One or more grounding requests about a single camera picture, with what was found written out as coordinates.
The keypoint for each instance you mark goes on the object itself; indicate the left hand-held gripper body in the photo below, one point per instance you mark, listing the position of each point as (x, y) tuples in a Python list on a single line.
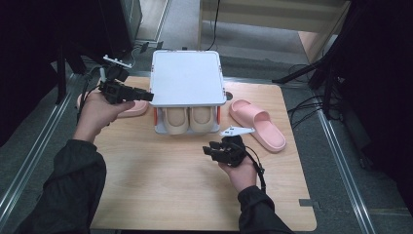
[(113, 91)]

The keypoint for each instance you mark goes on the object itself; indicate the metal floor rail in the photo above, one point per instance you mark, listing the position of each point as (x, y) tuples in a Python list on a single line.
[(42, 130), (344, 162)]

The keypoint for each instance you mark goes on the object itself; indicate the dark cabinet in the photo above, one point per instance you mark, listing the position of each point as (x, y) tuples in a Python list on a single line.
[(123, 22)]

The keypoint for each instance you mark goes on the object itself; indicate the black tripod stand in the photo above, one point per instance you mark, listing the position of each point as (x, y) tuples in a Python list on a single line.
[(61, 74)]

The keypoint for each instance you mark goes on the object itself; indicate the pink slide slipper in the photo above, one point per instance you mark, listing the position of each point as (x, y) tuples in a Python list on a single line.
[(259, 128), (138, 109)]

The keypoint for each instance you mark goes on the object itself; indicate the light wooden cabinet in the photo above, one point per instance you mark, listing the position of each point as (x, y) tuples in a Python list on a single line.
[(276, 14)]

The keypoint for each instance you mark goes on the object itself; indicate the person's right hand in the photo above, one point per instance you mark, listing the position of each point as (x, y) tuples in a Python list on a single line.
[(243, 175)]

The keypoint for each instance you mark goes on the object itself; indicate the person's left hand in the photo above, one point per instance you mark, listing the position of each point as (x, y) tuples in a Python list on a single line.
[(94, 115)]

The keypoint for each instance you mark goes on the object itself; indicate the grey tape strip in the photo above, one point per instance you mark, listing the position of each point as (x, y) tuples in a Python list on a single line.
[(308, 203)]

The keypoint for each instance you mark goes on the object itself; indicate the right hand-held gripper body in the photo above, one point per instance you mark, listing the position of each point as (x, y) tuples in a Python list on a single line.
[(233, 152)]

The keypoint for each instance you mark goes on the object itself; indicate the white two-tier shoe rack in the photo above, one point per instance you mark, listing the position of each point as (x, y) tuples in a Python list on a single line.
[(186, 79)]

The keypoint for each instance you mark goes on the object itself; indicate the black equipment stand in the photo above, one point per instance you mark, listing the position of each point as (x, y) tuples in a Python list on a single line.
[(324, 65)]

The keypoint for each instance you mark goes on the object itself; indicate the cream perforated clog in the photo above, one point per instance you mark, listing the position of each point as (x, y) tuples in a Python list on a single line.
[(175, 120), (202, 118)]

